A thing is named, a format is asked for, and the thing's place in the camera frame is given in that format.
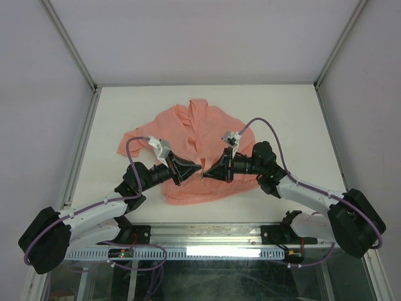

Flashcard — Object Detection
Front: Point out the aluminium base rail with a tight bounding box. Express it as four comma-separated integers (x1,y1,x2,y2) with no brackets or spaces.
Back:
95,223,317,246

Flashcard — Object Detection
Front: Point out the peach pink zip jacket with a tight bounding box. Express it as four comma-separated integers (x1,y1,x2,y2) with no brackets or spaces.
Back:
117,99,258,205

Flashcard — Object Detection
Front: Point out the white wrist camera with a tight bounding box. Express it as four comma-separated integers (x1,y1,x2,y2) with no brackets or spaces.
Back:
222,131,242,149
148,136,171,166

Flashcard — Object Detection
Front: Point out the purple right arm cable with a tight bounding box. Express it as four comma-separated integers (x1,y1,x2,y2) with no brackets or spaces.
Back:
237,117,385,250

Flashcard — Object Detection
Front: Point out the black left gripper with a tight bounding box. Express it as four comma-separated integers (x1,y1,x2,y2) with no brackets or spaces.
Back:
138,151,201,192

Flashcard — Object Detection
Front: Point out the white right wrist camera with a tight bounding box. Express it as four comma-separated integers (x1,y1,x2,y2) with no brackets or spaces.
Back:
222,131,242,149

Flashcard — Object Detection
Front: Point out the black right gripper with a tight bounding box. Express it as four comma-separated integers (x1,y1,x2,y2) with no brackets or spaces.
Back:
202,147,263,184

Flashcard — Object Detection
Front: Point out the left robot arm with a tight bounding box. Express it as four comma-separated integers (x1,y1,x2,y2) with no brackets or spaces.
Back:
18,152,202,275

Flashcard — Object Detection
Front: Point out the white slotted cable duct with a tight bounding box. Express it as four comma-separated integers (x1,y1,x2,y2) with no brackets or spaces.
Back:
66,246,284,261

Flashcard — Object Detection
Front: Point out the aluminium enclosure frame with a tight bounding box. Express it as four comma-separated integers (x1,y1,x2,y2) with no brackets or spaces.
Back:
21,0,401,301

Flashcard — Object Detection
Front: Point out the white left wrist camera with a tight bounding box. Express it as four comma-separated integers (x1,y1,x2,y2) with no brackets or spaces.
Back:
148,136,171,166

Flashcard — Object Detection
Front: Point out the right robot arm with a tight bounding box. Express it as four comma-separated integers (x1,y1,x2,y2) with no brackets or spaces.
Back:
203,142,386,258

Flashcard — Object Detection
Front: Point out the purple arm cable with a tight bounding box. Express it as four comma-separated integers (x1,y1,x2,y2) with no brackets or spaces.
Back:
237,117,385,250
24,136,151,267

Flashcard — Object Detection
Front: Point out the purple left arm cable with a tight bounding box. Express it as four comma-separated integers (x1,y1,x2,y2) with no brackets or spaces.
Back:
24,136,151,267

